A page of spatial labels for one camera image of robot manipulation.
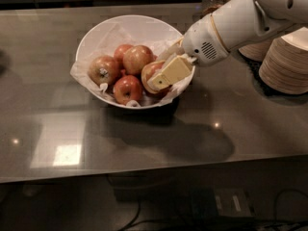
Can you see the dark box under table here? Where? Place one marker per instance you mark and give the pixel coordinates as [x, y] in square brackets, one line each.
[217, 204]

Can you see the front stack of paper plates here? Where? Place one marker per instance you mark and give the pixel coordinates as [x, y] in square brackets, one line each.
[285, 67]

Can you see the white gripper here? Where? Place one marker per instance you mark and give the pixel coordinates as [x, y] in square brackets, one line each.
[202, 41]

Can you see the white ceramic bowl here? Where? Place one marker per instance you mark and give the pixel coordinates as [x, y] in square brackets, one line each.
[141, 28]

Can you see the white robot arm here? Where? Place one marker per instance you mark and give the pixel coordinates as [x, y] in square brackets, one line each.
[238, 23]

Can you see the stack of paper plates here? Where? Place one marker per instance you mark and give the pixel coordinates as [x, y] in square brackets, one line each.
[256, 51]
[285, 67]

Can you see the red apple with sticker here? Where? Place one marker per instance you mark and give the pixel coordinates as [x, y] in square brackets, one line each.
[104, 70]

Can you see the back stack of paper plates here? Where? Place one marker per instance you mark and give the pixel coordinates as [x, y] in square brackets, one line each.
[256, 51]

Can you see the white paper liner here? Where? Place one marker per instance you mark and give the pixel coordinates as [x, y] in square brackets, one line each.
[102, 42]

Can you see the red apple back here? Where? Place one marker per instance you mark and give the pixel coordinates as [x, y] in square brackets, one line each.
[120, 51]

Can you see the black tray under plates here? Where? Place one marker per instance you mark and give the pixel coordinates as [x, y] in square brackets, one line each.
[268, 92]

